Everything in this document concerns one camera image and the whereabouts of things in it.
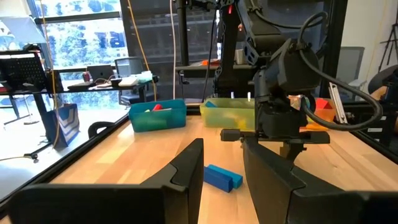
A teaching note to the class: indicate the white box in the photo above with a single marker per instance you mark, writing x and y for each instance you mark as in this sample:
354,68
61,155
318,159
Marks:
128,81

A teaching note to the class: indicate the teal cloth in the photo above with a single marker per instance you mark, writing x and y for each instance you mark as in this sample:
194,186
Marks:
144,77

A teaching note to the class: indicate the orange translucent plastic bin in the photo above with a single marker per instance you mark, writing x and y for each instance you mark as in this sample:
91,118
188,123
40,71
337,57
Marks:
326,116

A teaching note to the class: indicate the red drink can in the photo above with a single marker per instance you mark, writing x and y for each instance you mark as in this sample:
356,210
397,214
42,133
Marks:
86,76

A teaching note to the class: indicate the silver aluminium bracket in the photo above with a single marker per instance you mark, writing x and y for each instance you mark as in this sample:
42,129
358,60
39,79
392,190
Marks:
338,102

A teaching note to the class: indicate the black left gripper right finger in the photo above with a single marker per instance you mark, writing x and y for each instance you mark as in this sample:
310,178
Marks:
311,208

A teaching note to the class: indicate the grey mesh office chair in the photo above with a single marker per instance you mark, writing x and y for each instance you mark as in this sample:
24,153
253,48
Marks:
129,67

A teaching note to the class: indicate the black tripod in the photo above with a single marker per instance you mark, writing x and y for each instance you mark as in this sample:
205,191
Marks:
390,43

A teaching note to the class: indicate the blue plastic bin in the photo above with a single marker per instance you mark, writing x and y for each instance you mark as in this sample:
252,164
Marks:
161,121

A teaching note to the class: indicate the red wooden cylinder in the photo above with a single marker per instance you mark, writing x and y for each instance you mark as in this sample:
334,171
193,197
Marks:
157,107

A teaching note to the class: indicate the black side desk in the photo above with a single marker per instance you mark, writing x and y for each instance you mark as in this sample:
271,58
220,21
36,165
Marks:
93,88

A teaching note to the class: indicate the dark blue wooden plank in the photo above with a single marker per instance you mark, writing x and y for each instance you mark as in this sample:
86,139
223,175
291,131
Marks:
217,180

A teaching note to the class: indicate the black aluminium table frame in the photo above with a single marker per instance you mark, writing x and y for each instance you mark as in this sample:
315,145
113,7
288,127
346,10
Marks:
62,155

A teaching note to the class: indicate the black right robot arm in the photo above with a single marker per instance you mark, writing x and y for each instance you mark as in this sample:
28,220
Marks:
248,37

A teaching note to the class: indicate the blue and white bag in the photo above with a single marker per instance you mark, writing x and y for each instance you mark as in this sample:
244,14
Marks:
65,124

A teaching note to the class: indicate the black curved object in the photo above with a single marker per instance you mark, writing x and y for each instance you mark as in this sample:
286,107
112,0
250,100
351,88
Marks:
99,126

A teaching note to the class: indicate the yellow translucent plastic bin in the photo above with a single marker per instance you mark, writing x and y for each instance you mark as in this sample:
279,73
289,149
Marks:
227,116

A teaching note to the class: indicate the grey laptop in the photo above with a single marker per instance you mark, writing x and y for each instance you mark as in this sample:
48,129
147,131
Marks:
100,72

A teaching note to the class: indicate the black equipment box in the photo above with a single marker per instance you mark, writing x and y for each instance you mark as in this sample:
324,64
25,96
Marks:
373,124

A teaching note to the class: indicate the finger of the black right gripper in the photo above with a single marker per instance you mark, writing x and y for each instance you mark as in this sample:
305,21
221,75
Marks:
297,151

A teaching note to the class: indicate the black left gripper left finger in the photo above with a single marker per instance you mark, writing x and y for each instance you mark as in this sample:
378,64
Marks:
124,205

